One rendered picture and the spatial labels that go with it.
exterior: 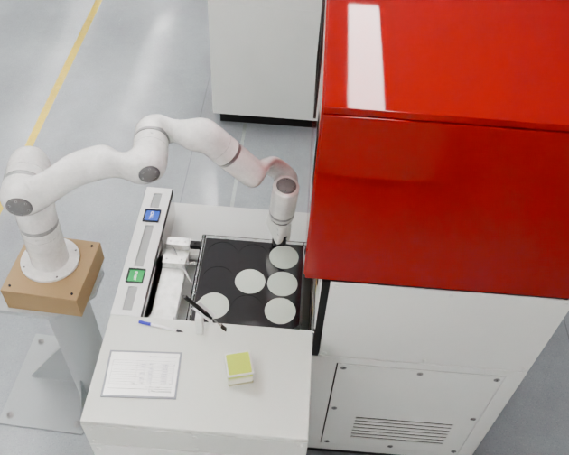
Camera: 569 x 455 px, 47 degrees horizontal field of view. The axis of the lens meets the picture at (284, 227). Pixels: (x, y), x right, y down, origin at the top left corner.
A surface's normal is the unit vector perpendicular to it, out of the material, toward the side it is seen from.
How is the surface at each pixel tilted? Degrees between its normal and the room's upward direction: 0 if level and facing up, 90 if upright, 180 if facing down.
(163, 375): 0
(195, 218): 0
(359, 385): 90
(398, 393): 90
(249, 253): 0
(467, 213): 90
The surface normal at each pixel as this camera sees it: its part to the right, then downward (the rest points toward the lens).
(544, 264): -0.07, 0.75
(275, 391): 0.04, -0.65
